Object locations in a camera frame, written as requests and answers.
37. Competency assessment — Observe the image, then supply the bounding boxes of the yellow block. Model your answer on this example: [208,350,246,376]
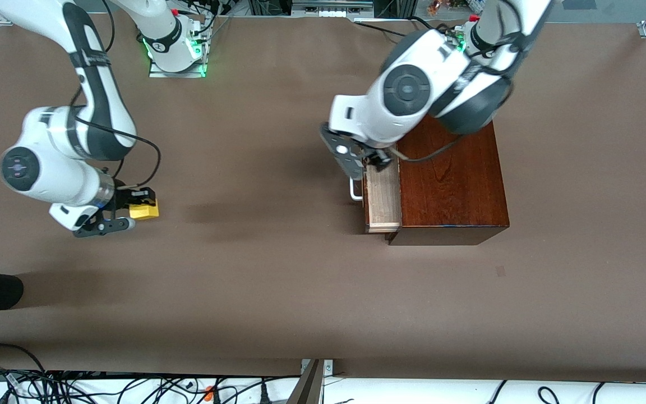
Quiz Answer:
[129,202,160,221]

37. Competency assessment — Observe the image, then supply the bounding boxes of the light wooden drawer white handle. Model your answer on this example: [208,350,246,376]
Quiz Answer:
[349,160,403,234]

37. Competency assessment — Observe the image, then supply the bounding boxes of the dark wooden drawer cabinet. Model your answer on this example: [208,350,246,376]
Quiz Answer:
[386,115,510,246]

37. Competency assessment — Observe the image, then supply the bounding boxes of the colourful small parts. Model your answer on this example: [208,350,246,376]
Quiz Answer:
[427,0,481,16]

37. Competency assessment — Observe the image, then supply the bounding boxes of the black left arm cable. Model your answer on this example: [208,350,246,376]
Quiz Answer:
[391,0,531,163]

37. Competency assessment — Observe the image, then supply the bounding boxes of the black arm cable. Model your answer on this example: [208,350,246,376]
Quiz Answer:
[68,0,162,189]
[391,0,531,163]

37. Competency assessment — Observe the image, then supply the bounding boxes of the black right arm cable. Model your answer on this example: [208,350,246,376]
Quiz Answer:
[68,0,162,189]

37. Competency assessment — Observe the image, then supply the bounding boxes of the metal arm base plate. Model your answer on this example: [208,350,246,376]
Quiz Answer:
[149,59,207,79]

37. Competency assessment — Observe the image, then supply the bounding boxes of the small metal bracket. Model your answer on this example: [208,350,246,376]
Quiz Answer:
[301,359,334,375]

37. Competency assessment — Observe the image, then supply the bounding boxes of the dark metal post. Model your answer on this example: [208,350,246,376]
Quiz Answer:
[287,359,325,404]

